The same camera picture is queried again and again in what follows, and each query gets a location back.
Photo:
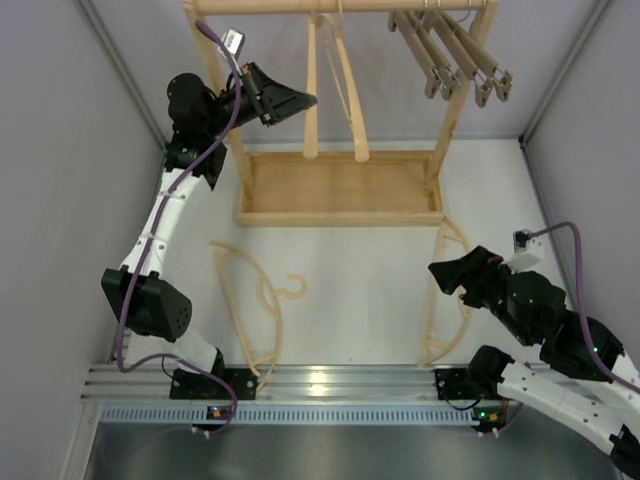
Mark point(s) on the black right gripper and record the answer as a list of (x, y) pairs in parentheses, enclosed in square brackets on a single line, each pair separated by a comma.
[(475, 269)]

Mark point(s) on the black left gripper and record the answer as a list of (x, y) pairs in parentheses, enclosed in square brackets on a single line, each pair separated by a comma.
[(274, 101)]

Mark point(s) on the taupe clip hanger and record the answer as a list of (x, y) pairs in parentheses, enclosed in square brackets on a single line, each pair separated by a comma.
[(398, 21), (447, 37), (448, 80)]

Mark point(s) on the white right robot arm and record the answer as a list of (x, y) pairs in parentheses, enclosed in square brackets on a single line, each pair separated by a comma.
[(534, 311)]

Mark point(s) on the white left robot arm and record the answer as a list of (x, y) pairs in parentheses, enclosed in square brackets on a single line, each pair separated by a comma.
[(141, 291)]

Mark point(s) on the wooden hanger rack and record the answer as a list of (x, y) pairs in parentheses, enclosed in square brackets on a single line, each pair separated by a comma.
[(316, 188)]

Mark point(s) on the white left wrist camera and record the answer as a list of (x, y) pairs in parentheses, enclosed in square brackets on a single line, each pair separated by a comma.
[(234, 41)]

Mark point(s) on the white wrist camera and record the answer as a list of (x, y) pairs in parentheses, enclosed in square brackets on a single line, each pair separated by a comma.
[(234, 41), (528, 252)]

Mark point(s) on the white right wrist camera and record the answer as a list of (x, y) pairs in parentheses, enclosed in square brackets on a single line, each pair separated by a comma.
[(528, 252)]

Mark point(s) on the aluminium mounting rail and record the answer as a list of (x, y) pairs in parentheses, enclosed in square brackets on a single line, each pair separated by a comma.
[(293, 383)]

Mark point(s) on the white slotted cable duct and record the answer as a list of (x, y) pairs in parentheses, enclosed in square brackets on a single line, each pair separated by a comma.
[(316, 415)]

